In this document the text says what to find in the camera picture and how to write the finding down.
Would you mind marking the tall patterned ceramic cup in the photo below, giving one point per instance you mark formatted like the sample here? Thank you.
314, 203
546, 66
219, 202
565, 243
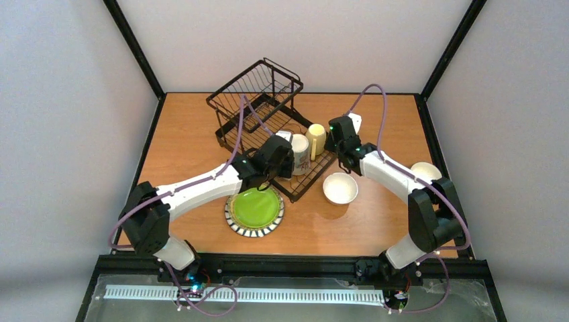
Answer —
301, 154

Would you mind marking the yellow ceramic mug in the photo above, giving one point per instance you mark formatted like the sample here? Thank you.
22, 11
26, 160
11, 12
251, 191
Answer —
316, 135

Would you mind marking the black wire dish rack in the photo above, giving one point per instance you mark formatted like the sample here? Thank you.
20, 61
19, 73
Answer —
271, 89

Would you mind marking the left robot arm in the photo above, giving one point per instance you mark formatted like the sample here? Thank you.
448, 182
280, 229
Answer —
149, 210

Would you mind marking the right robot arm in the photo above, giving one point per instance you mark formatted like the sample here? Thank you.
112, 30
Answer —
434, 213

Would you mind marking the green plate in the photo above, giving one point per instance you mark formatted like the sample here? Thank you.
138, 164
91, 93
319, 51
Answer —
254, 209

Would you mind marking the striped plate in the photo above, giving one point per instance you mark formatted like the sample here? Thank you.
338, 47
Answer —
254, 233

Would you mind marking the white bowl at right edge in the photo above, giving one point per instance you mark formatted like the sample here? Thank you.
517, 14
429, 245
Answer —
426, 169

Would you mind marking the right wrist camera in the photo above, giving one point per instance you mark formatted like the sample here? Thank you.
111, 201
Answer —
356, 121

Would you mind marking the black enclosure frame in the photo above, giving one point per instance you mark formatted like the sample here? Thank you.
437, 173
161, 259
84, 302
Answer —
466, 266

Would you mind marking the white cable duct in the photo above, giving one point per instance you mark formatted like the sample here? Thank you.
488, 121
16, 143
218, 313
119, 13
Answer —
251, 295

